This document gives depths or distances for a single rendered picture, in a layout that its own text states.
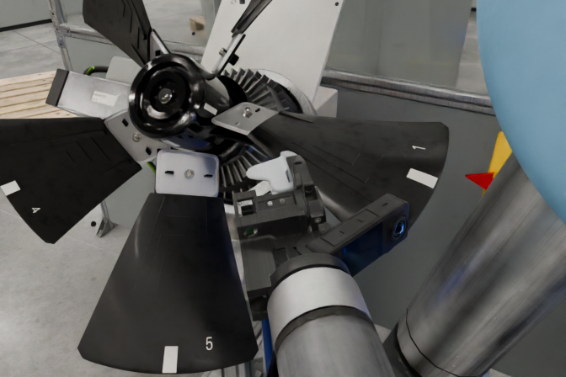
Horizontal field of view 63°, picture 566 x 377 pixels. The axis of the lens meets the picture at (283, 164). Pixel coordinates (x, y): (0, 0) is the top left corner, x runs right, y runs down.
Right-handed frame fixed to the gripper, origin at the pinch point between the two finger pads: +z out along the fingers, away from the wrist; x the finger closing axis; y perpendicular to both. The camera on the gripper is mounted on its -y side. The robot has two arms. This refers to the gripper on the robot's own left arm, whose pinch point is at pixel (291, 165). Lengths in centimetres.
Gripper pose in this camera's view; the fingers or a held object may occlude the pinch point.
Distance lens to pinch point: 54.2
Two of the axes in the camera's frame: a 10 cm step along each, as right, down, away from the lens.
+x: 1.1, 8.4, 5.3
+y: -9.8, 1.8, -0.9
